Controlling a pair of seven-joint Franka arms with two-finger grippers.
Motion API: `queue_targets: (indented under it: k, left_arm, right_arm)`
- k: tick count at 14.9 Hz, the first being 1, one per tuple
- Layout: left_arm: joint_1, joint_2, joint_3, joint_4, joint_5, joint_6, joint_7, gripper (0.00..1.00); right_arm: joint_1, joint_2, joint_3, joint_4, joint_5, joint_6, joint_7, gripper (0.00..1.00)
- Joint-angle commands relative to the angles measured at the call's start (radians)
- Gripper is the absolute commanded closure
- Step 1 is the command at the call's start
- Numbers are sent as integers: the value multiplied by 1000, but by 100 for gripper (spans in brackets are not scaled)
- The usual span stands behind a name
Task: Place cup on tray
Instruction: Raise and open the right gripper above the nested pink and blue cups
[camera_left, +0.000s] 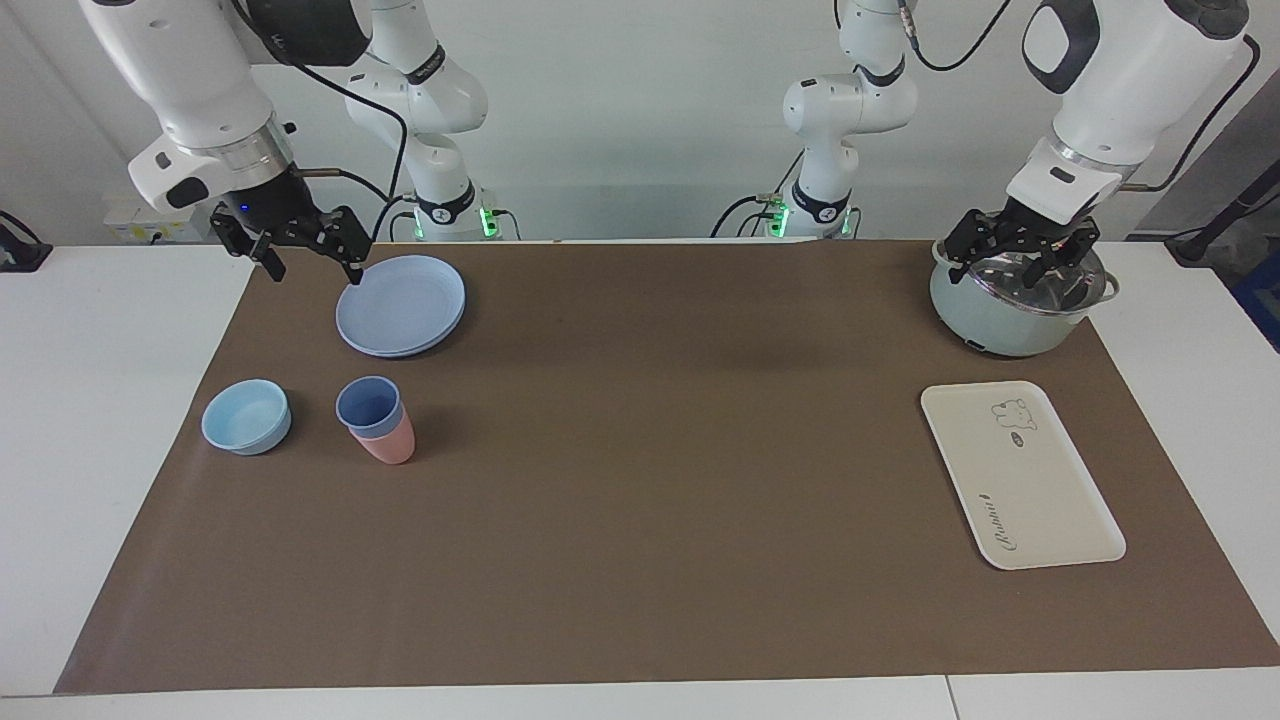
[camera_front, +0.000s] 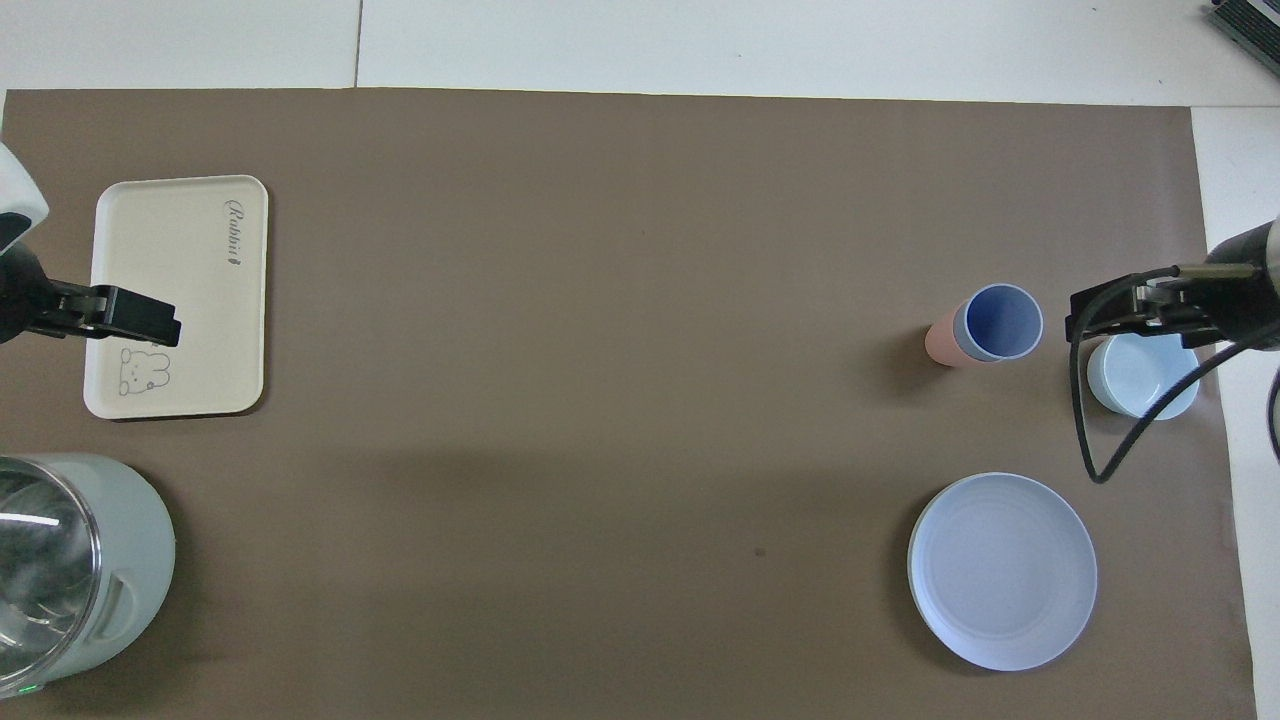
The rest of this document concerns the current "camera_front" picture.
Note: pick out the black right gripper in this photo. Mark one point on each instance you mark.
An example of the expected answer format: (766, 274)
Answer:
(1190, 310)

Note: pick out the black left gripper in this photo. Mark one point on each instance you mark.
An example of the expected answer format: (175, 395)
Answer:
(40, 305)

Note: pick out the blue cup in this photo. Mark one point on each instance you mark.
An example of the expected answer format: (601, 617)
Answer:
(1000, 320)

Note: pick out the pink cup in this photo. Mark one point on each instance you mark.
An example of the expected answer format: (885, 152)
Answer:
(942, 342)

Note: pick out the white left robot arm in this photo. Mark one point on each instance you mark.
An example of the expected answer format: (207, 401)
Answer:
(15, 190)

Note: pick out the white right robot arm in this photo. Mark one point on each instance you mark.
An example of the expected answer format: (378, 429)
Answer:
(1255, 270)

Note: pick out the cream tray with rabbit print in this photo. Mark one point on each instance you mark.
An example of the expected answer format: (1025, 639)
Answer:
(170, 240)

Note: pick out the light blue bowl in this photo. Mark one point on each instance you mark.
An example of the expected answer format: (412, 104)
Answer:
(1130, 380)

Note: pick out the pale green cooking pot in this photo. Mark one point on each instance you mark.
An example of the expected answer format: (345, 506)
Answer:
(140, 560)

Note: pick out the glass pot lid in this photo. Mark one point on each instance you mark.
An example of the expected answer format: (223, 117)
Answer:
(40, 570)

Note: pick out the light blue plate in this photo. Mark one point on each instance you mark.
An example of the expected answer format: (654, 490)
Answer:
(1000, 570)

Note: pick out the dark striped device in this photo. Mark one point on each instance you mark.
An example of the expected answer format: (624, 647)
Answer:
(1255, 25)

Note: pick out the brown table mat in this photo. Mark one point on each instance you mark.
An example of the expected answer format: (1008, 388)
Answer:
(600, 350)

